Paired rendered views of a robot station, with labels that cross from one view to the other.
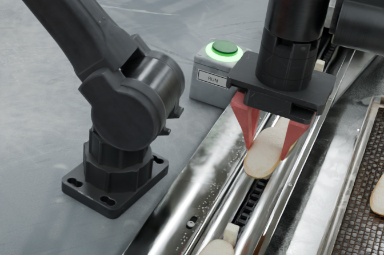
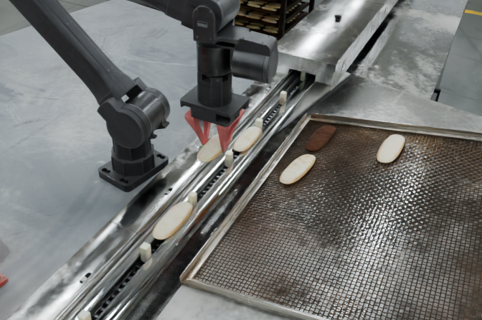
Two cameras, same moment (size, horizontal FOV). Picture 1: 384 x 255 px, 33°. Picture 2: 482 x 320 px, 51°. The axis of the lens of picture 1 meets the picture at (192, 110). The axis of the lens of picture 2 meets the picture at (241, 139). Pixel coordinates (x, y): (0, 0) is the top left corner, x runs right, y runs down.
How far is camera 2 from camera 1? 28 cm
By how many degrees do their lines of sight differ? 6
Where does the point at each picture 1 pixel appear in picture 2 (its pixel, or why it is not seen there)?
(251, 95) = (194, 110)
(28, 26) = not seen: hidden behind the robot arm
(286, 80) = (211, 100)
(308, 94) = (227, 108)
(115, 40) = (118, 81)
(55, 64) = not seen: hidden behind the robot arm
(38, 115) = (93, 132)
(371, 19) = (249, 60)
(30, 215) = (76, 190)
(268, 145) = (216, 143)
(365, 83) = (319, 106)
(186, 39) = not seen: hidden behind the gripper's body
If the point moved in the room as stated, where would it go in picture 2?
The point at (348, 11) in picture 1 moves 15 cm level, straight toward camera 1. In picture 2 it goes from (237, 56) to (193, 102)
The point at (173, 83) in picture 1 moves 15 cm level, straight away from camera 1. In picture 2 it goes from (158, 106) to (176, 69)
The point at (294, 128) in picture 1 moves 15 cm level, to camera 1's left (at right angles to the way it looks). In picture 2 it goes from (220, 130) to (133, 120)
